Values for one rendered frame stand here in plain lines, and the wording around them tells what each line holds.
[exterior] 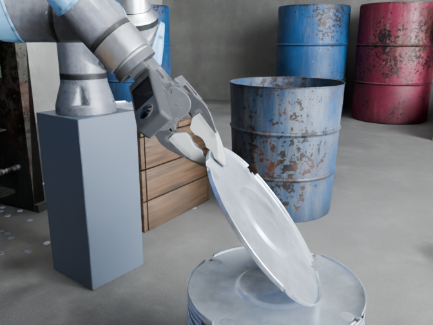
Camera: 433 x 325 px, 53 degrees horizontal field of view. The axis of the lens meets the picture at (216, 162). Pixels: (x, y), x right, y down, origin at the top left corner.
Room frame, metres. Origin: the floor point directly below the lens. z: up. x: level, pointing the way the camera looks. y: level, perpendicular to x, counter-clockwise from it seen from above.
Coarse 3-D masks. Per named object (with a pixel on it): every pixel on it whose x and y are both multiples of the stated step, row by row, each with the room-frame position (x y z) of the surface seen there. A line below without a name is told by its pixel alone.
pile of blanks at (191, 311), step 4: (188, 300) 0.62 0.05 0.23; (188, 304) 0.62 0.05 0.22; (188, 308) 0.61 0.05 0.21; (192, 308) 0.59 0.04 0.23; (188, 312) 0.61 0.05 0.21; (192, 312) 0.59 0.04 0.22; (196, 312) 0.58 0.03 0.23; (364, 312) 0.58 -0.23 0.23; (188, 316) 0.60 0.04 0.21; (192, 316) 0.59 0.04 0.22; (196, 316) 0.58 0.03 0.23; (200, 316) 0.56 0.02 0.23; (364, 316) 0.58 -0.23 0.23; (188, 320) 0.62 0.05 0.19; (192, 320) 0.60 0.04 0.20; (196, 320) 0.58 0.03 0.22; (200, 320) 0.57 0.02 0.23; (204, 320) 0.55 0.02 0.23; (356, 320) 0.56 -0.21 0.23; (360, 320) 0.56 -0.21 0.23; (364, 320) 0.59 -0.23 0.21; (188, 324) 0.62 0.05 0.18; (192, 324) 0.58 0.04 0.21; (196, 324) 0.57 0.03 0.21; (200, 324) 0.56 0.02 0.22; (204, 324) 0.56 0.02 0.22; (208, 324) 0.55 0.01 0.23; (356, 324) 0.55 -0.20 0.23; (360, 324) 0.56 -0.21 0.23; (364, 324) 0.59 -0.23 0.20
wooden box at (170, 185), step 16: (144, 144) 1.37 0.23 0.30; (160, 144) 1.43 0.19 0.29; (144, 160) 1.36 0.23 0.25; (160, 160) 1.42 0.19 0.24; (176, 160) 1.49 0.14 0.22; (144, 176) 1.36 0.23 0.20; (160, 176) 1.42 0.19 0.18; (176, 176) 1.49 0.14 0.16; (192, 176) 1.57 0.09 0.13; (144, 192) 1.36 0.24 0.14; (160, 192) 1.42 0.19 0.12; (176, 192) 1.49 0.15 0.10; (192, 192) 1.57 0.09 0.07; (208, 192) 1.66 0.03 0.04; (144, 208) 1.35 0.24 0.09; (160, 208) 1.42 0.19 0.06; (176, 208) 1.49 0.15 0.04; (192, 208) 1.57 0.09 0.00; (144, 224) 1.35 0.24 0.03; (160, 224) 1.42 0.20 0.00
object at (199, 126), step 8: (192, 120) 0.65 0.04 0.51; (200, 120) 0.65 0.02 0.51; (192, 128) 0.65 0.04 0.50; (200, 128) 0.65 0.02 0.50; (208, 128) 0.65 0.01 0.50; (200, 136) 0.65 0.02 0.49; (208, 136) 0.65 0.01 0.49; (216, 136) 0.65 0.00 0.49; (208, 144) 0.65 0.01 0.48; (216, 144) 0.65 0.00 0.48; (216, 152) 0.65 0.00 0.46; (224, 152) 0.66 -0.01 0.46; (216, 160) 0.65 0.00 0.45; (224, 160) 0.65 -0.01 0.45
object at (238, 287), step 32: (224, 256) 0.75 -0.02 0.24; (320, 256) 0.75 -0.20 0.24; (192, 288) 0.64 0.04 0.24; (224, 288) 0.64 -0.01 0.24; (256, 288) 0.63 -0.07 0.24; (352, 288) 0.64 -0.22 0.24; (256, 320) 0.55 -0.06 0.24; (288, 320) 0.55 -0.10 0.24; (320, 320) 0.55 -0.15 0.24; (352, 320) 0.55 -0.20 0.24
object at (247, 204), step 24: (216, 168) 0.63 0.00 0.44; (240, 168) 0.74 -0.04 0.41; (216, 192) 0.55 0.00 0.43; (240, 192) 0.64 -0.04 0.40; (264, 192) 0.76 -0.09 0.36; (240, 216) 0.57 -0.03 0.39; (264, 216) 0.64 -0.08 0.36; (288, 216) 0.77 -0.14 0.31; (240, 240) 0.51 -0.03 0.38; (264, 240) 0.58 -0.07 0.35; (288, 240) 0.66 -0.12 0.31; (264, 264) 0.52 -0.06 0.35; (288, 264) 0.59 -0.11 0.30; (312, 264) 0.69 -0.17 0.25; (288, 288) 0.53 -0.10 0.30; (312, 288) 0.61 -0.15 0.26
